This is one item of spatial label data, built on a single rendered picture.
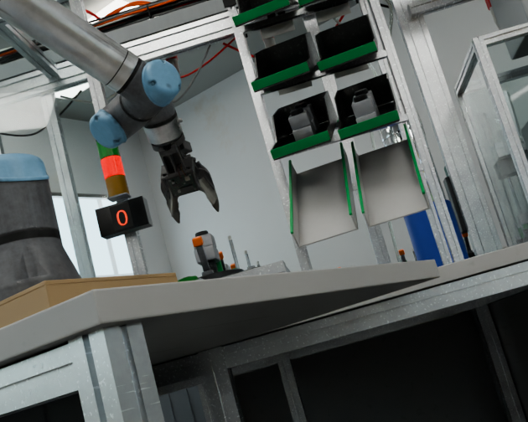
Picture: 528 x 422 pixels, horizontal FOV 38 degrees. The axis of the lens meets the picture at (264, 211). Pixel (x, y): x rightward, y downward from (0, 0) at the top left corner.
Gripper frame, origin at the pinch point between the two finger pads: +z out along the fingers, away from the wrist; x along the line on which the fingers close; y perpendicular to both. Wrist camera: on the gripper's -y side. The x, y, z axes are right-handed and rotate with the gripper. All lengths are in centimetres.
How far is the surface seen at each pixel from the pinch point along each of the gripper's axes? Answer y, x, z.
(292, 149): 3.2, 24.4, -9.7
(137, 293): 96, 9, -46
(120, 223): -9.4, -19.8, 2.1
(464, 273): 41, 48, 5
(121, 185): -16.0, -17.5, -4.2
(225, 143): -435, -29, 180
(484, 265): 40, 51, 5
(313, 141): 3.8, 29.3, -10.4
